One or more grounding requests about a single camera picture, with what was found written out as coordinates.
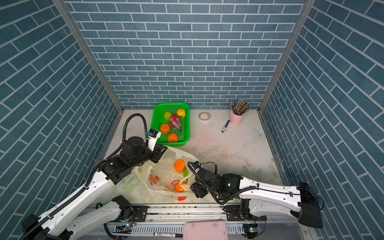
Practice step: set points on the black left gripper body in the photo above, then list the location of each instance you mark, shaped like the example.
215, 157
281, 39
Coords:
153, 156

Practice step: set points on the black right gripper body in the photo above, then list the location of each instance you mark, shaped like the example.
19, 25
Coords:
201, 190

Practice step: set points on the yellowish plastic bag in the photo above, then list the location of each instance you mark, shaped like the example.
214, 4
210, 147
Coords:
162, 178

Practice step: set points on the pink dragon fruit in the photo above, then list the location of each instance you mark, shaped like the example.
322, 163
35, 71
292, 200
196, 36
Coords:
176, 123

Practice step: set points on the yellow green pear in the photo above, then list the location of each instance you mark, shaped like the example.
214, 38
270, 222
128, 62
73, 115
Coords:
167, 115

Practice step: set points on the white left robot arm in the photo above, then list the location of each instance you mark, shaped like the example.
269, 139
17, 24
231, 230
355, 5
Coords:
64, 222

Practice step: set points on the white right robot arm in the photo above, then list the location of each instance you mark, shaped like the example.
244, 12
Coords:
300, 202

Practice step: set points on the green plastic basket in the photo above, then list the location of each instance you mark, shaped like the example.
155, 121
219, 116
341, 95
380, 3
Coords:
158, 120

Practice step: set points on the pink box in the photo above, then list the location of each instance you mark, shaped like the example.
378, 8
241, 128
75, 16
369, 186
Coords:
208, 230

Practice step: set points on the tape roll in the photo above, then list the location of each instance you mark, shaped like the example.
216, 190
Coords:
204, 116

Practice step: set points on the blue white marker pen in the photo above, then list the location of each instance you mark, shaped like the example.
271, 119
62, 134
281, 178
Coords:
225, 126

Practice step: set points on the pink pencil cup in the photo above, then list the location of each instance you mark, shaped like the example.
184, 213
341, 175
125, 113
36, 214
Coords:
236, 120

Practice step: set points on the black marker pen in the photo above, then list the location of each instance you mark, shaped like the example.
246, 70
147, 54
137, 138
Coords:
170, 235

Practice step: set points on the coloured pencils bunch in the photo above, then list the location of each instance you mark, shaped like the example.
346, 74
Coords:
240, 107

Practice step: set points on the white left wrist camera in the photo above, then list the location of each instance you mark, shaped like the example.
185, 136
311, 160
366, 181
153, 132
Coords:
153, 136

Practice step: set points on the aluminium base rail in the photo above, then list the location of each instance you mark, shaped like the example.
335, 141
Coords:
146, 220

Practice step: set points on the aluminium corner post right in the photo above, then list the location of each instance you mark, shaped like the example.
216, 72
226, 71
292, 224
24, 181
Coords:
303, 16

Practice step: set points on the aluminium corner post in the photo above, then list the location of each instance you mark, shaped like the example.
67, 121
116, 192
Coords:
303, 16
76, 32

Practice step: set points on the aluminium corner post left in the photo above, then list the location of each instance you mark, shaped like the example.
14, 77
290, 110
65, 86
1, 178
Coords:
76, 32

